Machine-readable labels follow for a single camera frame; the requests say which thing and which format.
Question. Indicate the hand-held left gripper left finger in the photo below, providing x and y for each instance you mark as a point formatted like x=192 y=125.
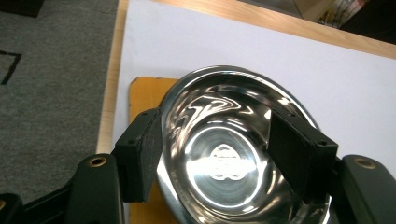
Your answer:
x=140 y=155

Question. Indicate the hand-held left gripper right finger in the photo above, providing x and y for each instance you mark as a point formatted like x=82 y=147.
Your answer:
x=295 y=149

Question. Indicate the stainless steel bowl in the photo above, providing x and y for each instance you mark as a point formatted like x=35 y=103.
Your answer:
x=224 y=130

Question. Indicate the orange square coaster mat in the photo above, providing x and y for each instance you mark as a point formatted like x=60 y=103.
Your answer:
x=144 y=96

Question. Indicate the white table cover sheet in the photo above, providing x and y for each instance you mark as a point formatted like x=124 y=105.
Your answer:
x=249 y=43

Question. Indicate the black stand base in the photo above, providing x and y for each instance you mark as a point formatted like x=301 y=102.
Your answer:
x=18 y=6

